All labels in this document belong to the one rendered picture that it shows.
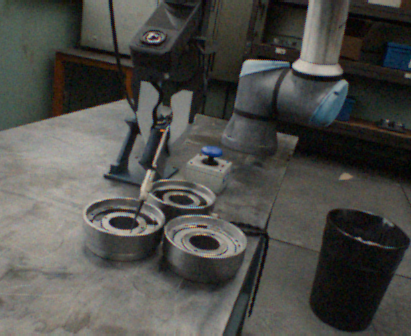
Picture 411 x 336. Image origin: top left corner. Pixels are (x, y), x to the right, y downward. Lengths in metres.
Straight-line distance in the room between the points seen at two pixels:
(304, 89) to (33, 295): 0.71
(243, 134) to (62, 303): 0.69
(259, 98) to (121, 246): 0.62
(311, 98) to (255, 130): 0.16
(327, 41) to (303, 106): 0.15
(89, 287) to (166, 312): 0.09
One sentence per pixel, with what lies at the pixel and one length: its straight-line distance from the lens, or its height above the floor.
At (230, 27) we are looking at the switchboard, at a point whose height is 1.10.
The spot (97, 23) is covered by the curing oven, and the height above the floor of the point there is 0.98.
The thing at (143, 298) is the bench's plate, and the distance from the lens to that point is 0.47.
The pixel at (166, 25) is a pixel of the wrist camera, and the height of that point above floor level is 1.08.
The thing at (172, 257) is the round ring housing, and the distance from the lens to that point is 0.50.
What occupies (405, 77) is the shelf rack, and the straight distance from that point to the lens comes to 3.96.
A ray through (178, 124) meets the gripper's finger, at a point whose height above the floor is 0.96.
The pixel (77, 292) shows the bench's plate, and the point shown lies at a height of 0.80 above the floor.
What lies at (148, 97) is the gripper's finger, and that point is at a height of 0.99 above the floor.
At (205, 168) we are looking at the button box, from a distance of 0.73.
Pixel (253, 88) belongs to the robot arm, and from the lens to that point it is 1.02.
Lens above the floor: 1.09
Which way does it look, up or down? 19 degrees down
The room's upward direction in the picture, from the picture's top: 10 degrees clockwise
